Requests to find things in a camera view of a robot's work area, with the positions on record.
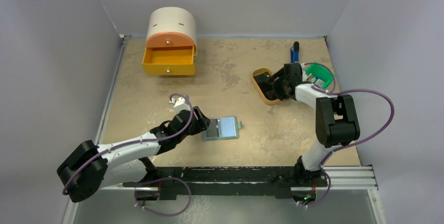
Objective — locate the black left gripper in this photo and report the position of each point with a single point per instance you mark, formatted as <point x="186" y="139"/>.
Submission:
<point x="200" y="122"/>

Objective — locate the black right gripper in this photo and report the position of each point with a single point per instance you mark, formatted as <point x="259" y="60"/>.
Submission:
<point x="279" y="83"/>

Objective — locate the green card holder wallet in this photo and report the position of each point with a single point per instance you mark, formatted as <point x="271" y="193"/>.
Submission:
<point x="229" y="127"/>

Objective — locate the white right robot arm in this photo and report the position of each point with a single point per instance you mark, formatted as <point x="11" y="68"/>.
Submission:
<point x="336" y="121"/>

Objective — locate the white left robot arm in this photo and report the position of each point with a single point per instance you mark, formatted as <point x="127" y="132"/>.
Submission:
<point x="91" y="167"/>

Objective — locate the stack of black cards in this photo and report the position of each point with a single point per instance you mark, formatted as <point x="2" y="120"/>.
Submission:
<point x="264" y="79"/>

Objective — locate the tan oval tray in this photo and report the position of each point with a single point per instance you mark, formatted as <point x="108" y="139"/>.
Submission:
<point x="265" y="91"/>

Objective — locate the blue lighter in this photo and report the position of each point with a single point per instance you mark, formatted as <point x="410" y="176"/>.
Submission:
<point x="294" y="52"/>

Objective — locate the small box in bin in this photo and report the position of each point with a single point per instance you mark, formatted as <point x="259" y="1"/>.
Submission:
<point x="319" y="82"/>

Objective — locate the green plastic bin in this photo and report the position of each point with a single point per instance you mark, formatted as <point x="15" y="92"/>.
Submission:
<point x="314" y="70"/>

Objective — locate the yellow open drawer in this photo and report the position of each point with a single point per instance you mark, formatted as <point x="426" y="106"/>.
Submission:
<point x="169" y="61"/>

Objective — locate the white and orange drawer cabinet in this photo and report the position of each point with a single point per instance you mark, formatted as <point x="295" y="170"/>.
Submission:
<point x="171" y="27"/>

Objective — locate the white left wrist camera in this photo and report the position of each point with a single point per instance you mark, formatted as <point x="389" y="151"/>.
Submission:
<point x="179" y="104"/>

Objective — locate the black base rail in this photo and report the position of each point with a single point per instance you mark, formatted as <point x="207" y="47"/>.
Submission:
<point x="281" y="182"/>

